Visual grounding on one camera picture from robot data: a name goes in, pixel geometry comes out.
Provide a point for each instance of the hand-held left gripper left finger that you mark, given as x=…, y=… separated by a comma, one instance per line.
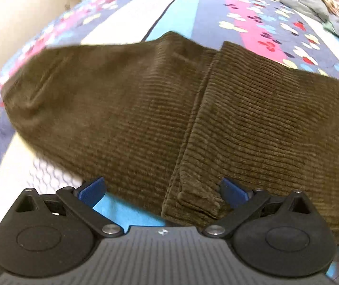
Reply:
x=93, y=189

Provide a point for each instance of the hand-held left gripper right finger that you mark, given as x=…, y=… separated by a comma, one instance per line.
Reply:
x=232, y=191

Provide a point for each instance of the floral striped bedsheet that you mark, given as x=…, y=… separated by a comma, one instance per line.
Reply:
x=199, y=12

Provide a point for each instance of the grey blanket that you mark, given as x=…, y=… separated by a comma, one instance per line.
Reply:
x=303, y=0

